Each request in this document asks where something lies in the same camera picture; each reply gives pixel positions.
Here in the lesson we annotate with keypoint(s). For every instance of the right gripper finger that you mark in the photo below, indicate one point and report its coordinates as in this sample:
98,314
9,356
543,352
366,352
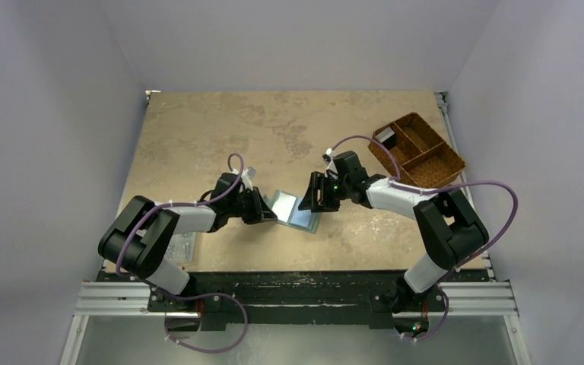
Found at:
330,200
312,201

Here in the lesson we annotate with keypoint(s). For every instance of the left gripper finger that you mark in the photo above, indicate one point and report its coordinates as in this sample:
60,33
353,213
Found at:
257,212
260,205

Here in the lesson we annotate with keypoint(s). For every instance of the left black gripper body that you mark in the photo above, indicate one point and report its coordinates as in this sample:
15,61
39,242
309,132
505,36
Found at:
238,207

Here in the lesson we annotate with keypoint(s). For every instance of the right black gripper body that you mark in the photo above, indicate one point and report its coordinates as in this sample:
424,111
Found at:
325,190

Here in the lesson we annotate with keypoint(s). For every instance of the green card holder wallet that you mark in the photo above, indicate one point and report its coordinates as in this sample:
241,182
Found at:
286,206

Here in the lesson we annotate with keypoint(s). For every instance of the brown woven divided basket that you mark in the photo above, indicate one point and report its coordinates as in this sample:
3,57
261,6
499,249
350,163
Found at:
425,159

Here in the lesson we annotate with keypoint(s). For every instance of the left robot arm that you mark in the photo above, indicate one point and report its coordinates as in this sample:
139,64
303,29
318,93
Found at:
138,239

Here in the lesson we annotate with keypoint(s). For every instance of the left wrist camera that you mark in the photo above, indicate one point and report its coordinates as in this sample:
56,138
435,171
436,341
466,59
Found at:
248,174

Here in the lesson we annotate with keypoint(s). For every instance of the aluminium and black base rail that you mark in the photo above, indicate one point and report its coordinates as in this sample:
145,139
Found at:
299,298

